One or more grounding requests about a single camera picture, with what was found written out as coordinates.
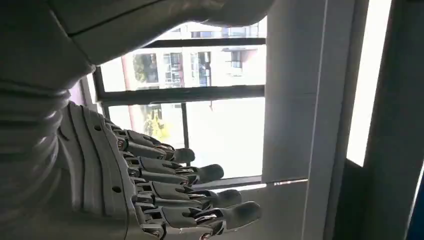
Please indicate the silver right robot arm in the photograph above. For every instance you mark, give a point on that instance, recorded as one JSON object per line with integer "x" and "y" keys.
{"x": 26, "y": 145}

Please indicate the dark window frame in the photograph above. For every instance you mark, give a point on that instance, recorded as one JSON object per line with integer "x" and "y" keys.
{"x": 182, "y": 94}

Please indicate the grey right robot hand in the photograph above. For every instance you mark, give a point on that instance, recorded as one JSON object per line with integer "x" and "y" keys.
{"x": 99, "y": 185}

